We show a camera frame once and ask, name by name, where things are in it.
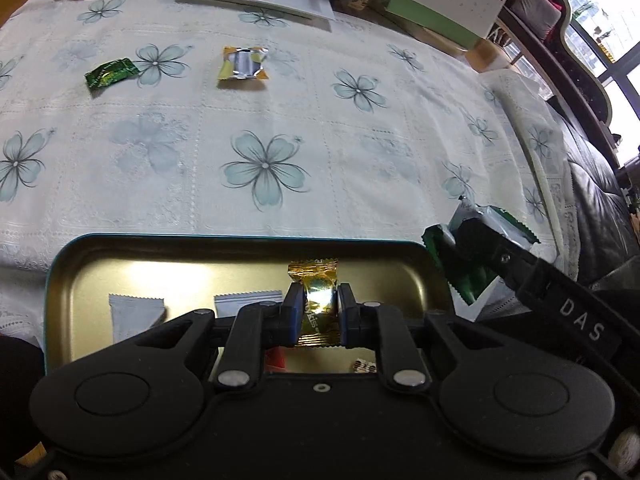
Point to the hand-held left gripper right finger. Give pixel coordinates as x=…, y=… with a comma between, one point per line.
x=346, y=310

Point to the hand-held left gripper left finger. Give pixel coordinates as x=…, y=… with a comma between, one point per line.
x=292, y=310

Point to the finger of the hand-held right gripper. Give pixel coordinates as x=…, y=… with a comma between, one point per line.
x=480, y=245

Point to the gold foil candy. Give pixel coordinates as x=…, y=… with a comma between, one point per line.
x=320, y=292

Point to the green white snack packet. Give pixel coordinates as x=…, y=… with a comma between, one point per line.
x=445, y=256

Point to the red snack packet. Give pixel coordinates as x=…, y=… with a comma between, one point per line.
x=276, y=360

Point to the white pink-striped snack packet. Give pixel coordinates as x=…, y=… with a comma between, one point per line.
x=240, y=302

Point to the gold metal tray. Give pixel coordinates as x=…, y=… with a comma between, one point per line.
x=175, y=270

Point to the grey snack packet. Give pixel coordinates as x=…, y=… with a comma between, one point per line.
x=135, y=315

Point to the black leather sofa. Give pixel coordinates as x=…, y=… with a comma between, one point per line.
x=600, y=210

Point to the white floral tablecloth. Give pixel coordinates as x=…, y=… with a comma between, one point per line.
x=300, y=135

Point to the grey cushion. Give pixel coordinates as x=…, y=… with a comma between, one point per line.
x=535, y=5

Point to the yellow silver snack packet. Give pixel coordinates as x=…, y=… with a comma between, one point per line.
x=245, y=62

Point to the window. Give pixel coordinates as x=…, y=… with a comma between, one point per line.
x=615, y=10

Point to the green foil candy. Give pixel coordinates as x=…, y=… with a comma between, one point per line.
x=112, y=74

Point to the curved wooden furniture frame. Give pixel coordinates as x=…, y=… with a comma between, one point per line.
x=585, y=70

